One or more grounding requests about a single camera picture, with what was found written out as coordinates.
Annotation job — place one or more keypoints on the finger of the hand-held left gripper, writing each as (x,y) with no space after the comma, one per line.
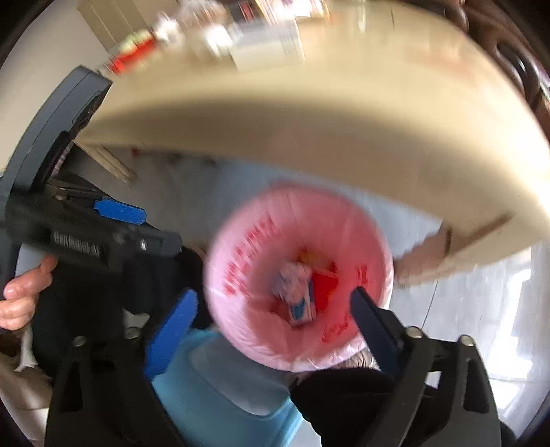
(120,212)

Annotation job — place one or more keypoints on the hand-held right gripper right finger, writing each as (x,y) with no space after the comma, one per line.
(374,326)

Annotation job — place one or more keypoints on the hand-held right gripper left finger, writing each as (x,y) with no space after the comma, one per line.
(169,335)

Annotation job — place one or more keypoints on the red paper cup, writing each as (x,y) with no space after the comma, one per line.
(324,288)

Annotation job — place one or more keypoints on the blue white drink carton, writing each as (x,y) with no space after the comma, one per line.
(296,296)

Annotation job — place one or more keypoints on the pink lined trash bin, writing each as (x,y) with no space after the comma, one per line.
(245,266)

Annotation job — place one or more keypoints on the person's left hand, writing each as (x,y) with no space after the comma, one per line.
(21,296)

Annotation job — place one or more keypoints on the light blue plastic stool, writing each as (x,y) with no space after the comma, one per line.
(223,412)

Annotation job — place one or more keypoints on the red fruit tray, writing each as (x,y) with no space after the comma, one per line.
(133,56)

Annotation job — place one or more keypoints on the beige wardrobe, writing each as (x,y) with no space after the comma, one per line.
(124,19)

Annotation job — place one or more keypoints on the white cloth strip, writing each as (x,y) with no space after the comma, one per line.
(26,352)

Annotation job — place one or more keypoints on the beige coffee table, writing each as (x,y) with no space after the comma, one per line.
(300,120)

